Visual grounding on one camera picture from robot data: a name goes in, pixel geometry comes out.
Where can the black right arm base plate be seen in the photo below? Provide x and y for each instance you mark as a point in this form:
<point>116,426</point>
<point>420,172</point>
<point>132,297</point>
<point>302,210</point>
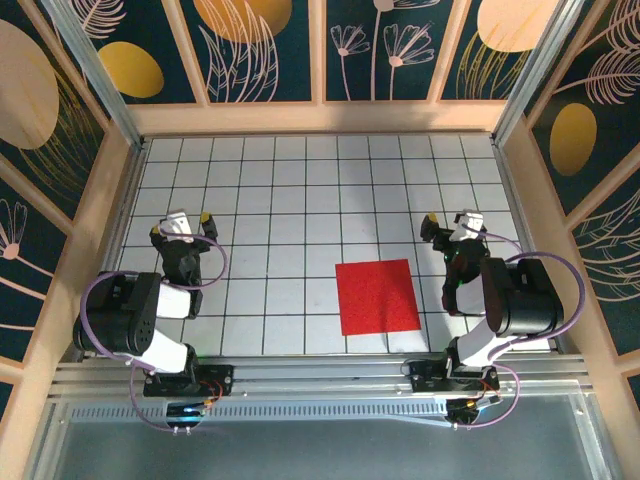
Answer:
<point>425,377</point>

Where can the aluminium side rail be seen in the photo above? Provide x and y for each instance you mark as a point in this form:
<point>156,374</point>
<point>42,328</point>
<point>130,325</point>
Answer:
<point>520,200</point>
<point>114,250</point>

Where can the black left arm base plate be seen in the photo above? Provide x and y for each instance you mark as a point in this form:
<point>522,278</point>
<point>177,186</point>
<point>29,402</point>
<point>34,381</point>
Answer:
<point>220,377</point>

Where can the red cloth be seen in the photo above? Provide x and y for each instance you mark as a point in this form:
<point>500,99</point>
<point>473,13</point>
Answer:
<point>377,297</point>

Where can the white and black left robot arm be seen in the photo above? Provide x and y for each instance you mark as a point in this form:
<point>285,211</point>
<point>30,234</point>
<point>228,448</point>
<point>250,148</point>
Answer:
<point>165,352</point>

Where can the white grid mat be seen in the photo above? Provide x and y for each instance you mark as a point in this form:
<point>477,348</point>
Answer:
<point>225,175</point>

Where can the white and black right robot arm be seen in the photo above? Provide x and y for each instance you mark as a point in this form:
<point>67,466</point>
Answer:
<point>525,305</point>

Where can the black electronics board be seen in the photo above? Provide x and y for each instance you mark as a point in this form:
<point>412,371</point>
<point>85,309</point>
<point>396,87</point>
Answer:
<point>467,410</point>
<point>185,412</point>

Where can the aluminium mounting rail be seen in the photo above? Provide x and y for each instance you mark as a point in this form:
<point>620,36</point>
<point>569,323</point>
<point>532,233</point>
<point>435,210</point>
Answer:
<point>325,375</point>

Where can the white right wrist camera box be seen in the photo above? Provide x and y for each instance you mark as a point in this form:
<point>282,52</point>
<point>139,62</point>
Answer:
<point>471,222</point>

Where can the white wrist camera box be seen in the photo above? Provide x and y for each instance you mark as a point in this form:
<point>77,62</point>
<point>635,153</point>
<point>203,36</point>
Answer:
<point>471,222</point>
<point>177,225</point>

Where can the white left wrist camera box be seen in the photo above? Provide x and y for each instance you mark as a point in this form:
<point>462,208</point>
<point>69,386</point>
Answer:
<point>177,225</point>

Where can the aluminium frame post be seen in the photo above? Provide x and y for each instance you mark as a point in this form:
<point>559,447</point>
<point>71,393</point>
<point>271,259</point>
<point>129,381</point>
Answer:
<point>98,75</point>
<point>532,75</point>

